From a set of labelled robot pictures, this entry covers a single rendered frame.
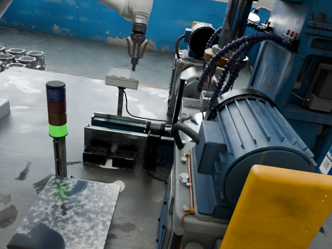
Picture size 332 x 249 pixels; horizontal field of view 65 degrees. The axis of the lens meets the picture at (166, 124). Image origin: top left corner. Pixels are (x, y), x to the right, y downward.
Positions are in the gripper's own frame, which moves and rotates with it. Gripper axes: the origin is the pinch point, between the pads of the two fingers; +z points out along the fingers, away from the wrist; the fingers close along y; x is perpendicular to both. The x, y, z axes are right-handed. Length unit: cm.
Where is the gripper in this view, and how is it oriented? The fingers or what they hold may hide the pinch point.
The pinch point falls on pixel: (134, 64)
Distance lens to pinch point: 144.0
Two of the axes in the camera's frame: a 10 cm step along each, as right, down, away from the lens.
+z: -1.5, 9.8, 0.9
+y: 9.9, 1.5, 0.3
